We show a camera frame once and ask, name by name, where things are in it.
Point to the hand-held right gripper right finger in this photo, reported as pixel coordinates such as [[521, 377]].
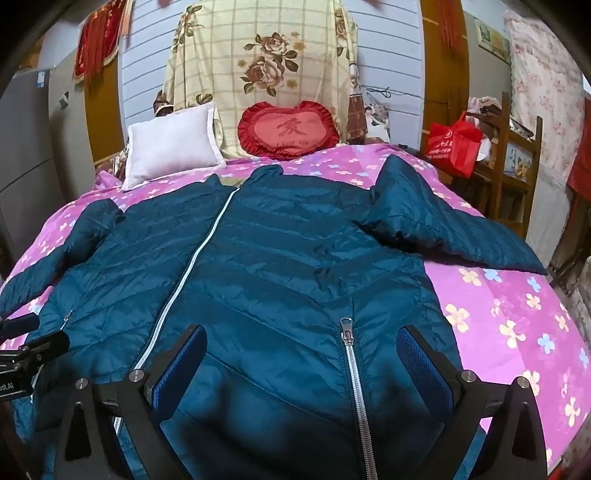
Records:
[[422, 364]]

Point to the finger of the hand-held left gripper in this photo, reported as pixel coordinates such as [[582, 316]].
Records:
[[46, 346], [18, 326]]

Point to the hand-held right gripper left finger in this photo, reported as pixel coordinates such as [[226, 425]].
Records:
[[180, 369]]

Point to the teal puffer jacket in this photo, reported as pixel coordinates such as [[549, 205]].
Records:
[[277, 277]]

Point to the pink floral bedsheet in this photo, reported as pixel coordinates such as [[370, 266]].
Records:
[[498, 314]]

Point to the grey refrigerator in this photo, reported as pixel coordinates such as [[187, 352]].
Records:
[[37, 138]]

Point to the wooden chair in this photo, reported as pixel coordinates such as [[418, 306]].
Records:
[[501, 184]]

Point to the red shopping bag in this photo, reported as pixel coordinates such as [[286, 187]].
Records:
[[455, 147]]

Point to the blue patterned box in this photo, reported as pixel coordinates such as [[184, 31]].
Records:
[[517, 161]]

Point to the white pillow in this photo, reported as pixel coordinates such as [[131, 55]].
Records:
[[171, 143]]

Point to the patterned cloth bundle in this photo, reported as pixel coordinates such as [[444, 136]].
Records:
[[376, 115]]

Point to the red heart-shaped pillow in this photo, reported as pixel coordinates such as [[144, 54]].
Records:
[[288, 131]]

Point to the red gold-fringed hanging cloth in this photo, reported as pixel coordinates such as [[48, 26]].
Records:
[[99, 37]]

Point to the pink floral lace curtain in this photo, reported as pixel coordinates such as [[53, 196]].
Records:
[[545, 83]]

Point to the yellow rose-print quilt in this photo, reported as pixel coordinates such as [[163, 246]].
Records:
[[258, 55]]

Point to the red door hanging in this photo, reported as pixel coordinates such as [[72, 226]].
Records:
[[452, 18]]

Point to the framed wall picture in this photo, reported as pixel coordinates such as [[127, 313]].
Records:
[[491, 39]]

